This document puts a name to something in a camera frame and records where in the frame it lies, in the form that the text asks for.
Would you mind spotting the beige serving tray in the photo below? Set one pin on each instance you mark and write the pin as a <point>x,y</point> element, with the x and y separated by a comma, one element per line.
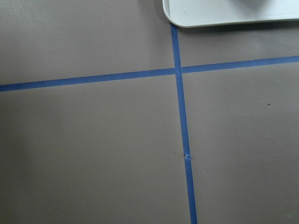
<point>207,13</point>

